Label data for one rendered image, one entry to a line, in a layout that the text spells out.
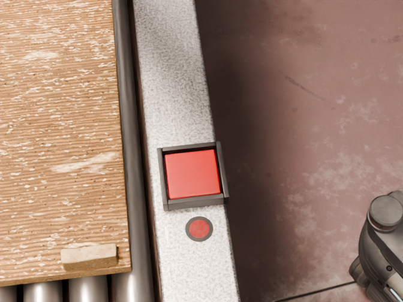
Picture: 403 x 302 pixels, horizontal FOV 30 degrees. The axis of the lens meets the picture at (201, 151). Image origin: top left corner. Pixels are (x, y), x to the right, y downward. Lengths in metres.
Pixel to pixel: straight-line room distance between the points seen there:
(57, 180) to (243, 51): 1.35
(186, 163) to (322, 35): 1.39
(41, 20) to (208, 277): 0.41
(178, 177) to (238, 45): 1.33
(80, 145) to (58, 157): 0.03
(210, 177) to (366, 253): 0.80
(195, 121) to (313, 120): 1.14
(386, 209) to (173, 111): 0.73
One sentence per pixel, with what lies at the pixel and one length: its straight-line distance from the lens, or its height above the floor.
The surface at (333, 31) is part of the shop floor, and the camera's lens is 2.23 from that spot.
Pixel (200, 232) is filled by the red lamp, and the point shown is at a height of 0.92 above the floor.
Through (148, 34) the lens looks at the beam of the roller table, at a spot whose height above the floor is 0.91.
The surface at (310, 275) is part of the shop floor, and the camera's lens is 1.83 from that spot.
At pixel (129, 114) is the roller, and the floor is 0.92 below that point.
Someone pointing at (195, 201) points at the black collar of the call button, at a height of 0.93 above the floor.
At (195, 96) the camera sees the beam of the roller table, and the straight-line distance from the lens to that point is 0.94.
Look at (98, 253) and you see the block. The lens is 0.80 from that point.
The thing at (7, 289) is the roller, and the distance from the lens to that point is 0.85.
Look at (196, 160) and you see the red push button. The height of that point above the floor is 0.93.
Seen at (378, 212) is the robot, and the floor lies 0.32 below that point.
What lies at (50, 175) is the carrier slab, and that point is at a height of 0.94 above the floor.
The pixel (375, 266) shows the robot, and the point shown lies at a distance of 1.61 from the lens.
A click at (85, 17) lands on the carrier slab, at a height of 0.94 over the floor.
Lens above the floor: 1.69
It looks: 59 degrees down
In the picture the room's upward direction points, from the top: 2 degrees counter-clockwise
